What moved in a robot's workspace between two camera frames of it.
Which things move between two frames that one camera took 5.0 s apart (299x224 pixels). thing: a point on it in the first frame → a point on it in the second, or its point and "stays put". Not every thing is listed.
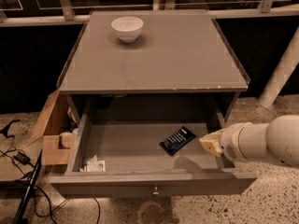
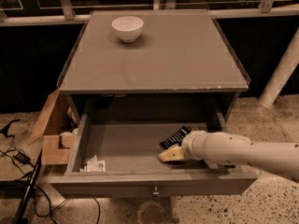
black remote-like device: x=177 y=141 stays put
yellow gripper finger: x=211 y=143 → x=171 y=154
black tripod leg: x=20 y=217 stays put
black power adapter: x=23 y=159 stays put
